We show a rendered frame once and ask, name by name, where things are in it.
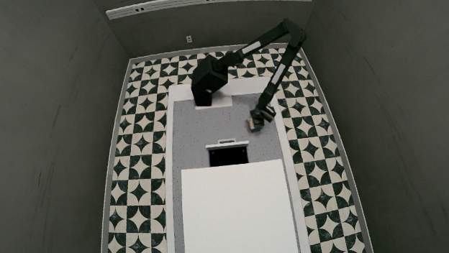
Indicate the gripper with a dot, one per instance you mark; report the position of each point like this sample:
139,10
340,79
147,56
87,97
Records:
255,119

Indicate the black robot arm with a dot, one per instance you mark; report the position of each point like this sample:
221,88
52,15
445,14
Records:
235,59

